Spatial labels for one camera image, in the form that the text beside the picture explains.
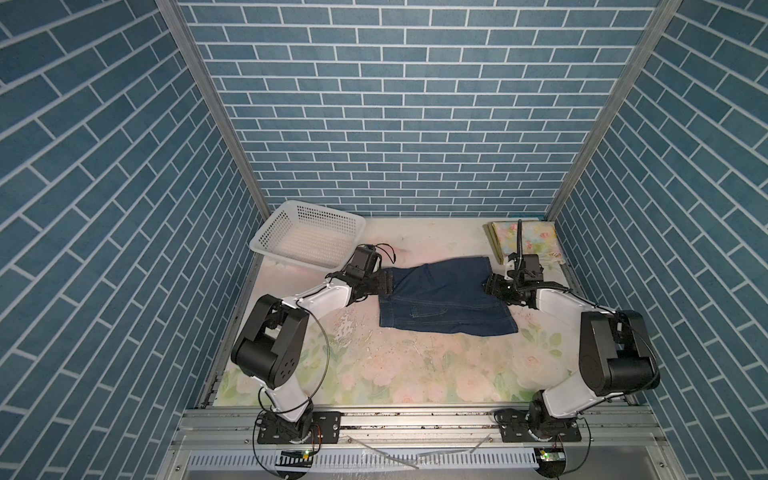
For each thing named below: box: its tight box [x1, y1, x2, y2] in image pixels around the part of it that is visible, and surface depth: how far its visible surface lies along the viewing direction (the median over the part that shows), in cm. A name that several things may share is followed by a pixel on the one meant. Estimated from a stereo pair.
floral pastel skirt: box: [492, 221, 566, 266], surface depth 111 cm
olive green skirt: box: [482, 222, 504, 265], surface depth 117 cm
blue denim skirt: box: [379, 257, 519, 336], surface depth 97 cm
